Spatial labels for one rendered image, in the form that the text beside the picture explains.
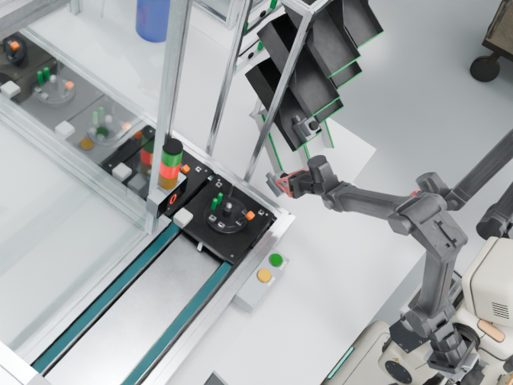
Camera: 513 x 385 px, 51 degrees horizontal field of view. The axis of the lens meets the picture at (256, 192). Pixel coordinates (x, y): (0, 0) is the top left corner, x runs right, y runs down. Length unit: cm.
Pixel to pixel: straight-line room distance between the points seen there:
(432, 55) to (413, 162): 112
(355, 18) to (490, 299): 84
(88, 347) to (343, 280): 85
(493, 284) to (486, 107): 287
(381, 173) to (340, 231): 145
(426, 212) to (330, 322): 74
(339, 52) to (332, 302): 82
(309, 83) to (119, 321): 88
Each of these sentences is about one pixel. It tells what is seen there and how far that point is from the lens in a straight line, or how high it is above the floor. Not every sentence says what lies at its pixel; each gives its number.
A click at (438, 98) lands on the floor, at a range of 408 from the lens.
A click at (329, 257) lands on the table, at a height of 86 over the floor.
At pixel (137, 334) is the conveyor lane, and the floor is 92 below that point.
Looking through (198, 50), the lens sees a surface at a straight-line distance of 237.
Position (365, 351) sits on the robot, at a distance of 248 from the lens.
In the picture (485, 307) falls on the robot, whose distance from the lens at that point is 155.
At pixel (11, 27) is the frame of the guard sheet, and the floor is 197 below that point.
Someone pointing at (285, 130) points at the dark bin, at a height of 122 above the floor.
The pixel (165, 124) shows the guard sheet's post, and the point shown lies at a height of 149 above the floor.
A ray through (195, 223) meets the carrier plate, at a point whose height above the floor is 97.
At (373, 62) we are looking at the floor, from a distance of 406.
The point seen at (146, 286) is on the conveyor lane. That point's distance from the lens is 166.
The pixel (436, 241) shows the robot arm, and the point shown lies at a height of 158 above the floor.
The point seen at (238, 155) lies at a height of 86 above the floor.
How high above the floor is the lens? 244
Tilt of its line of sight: 54 degrees down
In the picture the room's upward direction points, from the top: 23 degrees clockwise
